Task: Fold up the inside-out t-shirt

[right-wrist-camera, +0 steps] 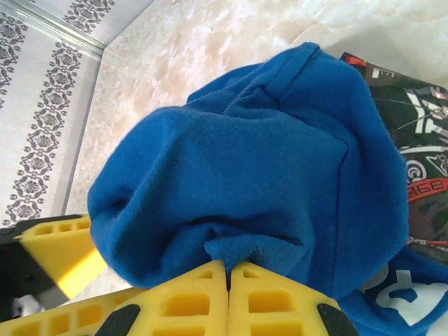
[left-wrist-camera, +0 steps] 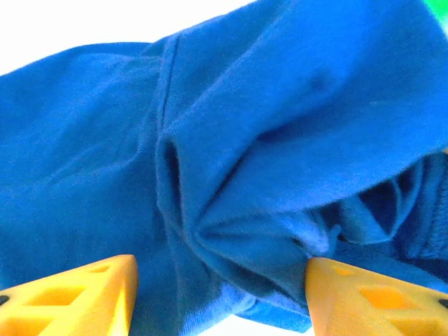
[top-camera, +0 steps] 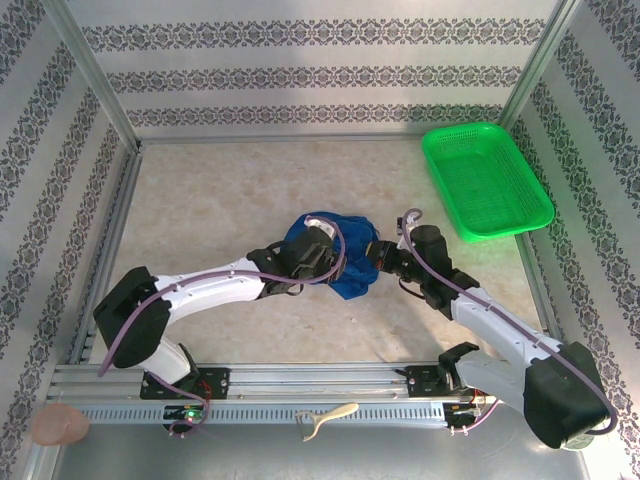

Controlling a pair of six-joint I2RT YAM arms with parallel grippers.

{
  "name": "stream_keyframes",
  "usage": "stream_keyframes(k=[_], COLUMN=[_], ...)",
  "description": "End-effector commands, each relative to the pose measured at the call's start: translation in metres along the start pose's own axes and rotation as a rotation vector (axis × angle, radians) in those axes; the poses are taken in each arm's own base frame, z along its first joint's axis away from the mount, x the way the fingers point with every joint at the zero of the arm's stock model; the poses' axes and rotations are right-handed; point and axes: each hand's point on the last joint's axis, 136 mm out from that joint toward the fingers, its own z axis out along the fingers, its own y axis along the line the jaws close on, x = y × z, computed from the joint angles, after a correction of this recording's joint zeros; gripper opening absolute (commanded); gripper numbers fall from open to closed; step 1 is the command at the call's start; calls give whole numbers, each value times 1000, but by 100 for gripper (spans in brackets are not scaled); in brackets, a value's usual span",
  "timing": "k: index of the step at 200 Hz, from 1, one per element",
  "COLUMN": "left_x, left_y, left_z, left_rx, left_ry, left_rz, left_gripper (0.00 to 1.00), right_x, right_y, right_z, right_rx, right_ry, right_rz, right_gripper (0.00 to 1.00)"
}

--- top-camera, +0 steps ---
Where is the blue t-shirt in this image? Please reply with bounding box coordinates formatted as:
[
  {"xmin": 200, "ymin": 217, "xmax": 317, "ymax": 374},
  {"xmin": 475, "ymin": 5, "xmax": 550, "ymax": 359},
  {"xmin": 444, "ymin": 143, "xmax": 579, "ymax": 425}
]
[{"xmin": 282, "ymin": 213, "xmax": 379, "ymax": 300}]

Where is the green plastic basket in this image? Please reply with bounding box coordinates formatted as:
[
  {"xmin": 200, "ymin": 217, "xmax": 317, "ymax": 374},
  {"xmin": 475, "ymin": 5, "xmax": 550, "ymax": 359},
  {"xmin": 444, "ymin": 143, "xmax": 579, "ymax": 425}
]
[{"xmin": 421, "ymin": 122, "xmax": 556, "ymax": 245}]

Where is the beige plastic peeler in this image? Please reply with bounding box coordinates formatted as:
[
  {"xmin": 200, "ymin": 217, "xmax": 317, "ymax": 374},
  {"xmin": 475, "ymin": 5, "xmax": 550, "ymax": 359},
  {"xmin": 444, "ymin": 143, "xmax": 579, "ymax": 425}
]
[{"xmin": 295, "ymin": 402, "xmax": 360, "ymax": 442}]

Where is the small circuit board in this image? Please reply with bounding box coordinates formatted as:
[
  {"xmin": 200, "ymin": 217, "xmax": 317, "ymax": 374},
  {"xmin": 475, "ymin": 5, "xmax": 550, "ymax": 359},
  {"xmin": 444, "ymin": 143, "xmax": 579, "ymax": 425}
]
[
  {"xmin": 163, "ymin": 404, "xmax": 207, "ymax": 421},
  {"xmin": 443, "ymin": 402, "xmax": 485, "ymax": 419}
]

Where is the translucent pink cup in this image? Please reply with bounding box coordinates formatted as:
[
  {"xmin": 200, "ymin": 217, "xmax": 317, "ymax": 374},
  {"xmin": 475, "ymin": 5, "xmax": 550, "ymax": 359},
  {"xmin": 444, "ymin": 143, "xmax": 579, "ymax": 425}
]
[{"xmin": 32, "ymin": 403, "xmax": 91, "ymax": 445}]

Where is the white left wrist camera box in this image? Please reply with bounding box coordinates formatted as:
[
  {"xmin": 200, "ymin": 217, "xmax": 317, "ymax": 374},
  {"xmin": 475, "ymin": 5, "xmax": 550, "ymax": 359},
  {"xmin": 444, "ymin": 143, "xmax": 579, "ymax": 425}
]
[{"xmin": 304, "ymin": 214, "xmax": 337, "ymax": 241}]

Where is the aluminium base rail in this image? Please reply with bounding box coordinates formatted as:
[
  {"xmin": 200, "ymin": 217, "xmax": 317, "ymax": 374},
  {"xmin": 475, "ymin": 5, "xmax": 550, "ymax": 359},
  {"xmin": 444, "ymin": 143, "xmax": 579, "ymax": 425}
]
[
  {"xmin": 491, "ymin": 144, "xmax": 581, "ymax": 361},
  {"xmin": 139, "ymin": 132, "xmax": 494, "ymax": 146}
]

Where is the wide aluminium mounting rail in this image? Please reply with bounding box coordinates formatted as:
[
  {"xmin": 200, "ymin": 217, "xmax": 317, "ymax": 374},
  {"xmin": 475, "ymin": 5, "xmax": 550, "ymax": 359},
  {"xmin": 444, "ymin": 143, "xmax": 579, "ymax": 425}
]
[{"xmin": 47, "ymin": 362, "xmax": 594, "ymax": 401}]

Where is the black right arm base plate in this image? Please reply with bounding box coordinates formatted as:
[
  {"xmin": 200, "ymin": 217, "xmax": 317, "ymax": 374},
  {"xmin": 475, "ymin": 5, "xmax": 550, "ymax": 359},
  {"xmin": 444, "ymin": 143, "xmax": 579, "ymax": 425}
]
[{"xmin": 404, "ymin": 364, "xmax": 497, "ymax": 399}]

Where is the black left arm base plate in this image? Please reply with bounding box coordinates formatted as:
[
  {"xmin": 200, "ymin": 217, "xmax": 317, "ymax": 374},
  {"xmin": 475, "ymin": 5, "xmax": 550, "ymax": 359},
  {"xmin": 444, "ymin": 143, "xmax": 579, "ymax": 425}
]
[{"xmin": 139, "ymin": 367, "xmax": 231, "ymax": 401}]

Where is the slotted grey cable duct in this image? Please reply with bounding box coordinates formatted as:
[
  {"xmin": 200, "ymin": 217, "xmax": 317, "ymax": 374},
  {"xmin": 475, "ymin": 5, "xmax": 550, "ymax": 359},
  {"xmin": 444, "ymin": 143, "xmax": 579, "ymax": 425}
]
[{"xmin": 79, "ymin": 402, "xmax": 446, "ymax": 426}]

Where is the aluminium frame post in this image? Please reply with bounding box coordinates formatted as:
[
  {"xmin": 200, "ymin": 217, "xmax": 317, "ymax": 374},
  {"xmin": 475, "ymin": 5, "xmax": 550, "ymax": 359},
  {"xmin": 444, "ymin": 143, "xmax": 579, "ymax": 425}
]
[
  {"xmin": 491, "ymin": 0, "xmax": 584, "ymax": 147},
  {"xmin": 47, "ymin": 0, "xmax": 144, "ymax": 147}
]

